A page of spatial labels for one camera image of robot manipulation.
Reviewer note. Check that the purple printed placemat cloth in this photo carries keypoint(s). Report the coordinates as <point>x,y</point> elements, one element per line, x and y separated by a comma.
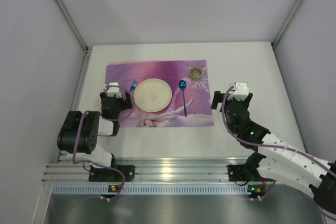
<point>197,96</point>

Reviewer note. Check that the aluminium frame post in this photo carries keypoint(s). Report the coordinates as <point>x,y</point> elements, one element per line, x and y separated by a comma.
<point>69,20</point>
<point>285,25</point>

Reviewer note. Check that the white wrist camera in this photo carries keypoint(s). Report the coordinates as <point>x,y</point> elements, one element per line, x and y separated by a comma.
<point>112,90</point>
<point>240,91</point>

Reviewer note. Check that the blue metal fork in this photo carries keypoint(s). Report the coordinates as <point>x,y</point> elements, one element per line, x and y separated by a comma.
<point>133,86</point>

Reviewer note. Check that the perforated cable duct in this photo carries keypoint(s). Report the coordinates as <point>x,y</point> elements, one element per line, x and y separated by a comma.
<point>156,189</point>

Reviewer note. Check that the left aluminium frame post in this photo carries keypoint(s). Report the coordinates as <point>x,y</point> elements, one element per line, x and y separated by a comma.
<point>69,20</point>

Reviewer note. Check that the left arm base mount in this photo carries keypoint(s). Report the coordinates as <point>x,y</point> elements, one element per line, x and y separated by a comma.
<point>107,175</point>

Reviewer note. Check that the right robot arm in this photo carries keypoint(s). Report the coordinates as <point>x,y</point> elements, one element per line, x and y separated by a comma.
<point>272,157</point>

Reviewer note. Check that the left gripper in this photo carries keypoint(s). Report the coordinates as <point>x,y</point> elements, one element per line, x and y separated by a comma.
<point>126,102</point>

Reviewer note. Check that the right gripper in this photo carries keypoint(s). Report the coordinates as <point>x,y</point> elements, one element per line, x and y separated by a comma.
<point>217,99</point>

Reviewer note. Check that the cream round plate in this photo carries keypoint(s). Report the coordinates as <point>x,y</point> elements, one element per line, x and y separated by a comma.
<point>152,95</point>

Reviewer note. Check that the aluminium mounting rail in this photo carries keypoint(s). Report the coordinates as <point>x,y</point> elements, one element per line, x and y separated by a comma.
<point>152,170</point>

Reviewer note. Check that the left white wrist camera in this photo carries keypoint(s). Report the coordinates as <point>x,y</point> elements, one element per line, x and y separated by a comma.
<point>112,90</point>

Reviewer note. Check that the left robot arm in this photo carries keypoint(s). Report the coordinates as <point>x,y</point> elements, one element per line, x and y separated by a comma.
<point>79,133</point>

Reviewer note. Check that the small beige cup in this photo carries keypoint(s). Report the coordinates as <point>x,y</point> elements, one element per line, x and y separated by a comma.
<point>196,73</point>

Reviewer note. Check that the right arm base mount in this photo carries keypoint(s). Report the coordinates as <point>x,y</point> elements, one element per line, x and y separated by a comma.
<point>244,173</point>

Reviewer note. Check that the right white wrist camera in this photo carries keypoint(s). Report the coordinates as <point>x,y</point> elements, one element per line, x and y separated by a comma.
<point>240,91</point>

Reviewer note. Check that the blue metal spoon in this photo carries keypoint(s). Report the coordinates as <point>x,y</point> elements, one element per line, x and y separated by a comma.
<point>182,86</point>

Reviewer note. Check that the right aluminium frame post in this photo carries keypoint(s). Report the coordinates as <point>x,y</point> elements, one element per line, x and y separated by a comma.
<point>285,25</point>

